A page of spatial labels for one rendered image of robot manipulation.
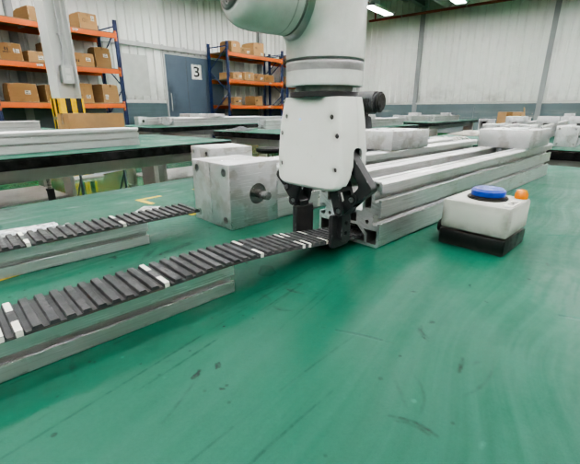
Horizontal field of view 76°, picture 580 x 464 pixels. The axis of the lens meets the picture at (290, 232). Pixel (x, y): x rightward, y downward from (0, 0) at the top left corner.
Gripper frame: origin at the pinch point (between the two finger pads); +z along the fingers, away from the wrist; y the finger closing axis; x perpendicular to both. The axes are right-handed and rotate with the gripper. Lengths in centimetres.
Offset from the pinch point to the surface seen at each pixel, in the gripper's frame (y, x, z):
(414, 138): -13.5, 46.7, -7.5
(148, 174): -230, 76, 30
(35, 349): 1.4, -30.7, 1.9
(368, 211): 3.3, 5.4, -1.5
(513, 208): 16.9, 14.5, -2.8
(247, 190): -14.0, -0.5, -2.4
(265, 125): -234, 189, 0
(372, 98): -35, 60, -17
